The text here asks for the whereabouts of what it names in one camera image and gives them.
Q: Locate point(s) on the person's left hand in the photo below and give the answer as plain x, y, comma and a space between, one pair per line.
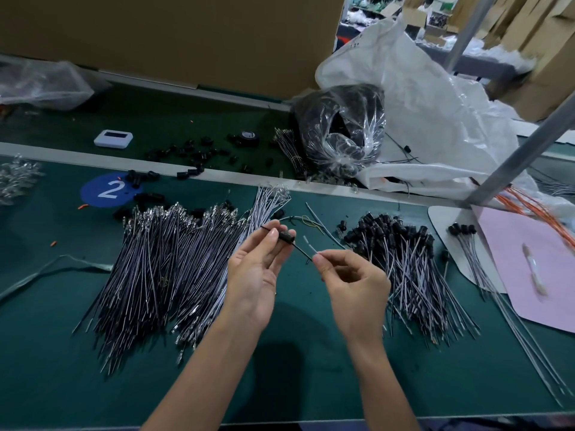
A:
256, 273

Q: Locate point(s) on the person's right hand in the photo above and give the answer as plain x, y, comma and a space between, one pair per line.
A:
359, 291

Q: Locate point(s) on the black plastic caps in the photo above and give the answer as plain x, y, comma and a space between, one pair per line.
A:
193, 155

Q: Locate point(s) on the person's left forearm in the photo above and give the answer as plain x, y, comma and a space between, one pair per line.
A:
202, 381

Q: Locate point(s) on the clear bag with black contents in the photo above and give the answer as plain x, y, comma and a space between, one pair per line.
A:
341, 128

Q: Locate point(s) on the pink paper sheet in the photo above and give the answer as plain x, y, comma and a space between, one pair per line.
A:
526, 269

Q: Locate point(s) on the blue round number sticker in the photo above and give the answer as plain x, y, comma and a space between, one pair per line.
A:
110, 189

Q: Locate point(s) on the small white timer device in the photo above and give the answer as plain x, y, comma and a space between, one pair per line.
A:
113, 139

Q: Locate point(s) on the large white plastic sack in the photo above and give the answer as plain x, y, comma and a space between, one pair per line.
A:
427, 103

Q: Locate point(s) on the clear plastic strip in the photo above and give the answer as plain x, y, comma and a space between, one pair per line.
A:
49, 269

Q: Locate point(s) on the brown cardboard panel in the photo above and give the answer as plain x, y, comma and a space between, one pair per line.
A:
180, 40

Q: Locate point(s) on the crumpled clear plastic bag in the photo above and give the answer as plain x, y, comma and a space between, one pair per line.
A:
45, 83

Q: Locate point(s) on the stack of cardboard boxes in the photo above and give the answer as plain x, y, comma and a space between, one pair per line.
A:
546, 49

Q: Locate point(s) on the grey metal frame post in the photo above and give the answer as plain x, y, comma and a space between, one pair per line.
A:
521, 148
467, 29

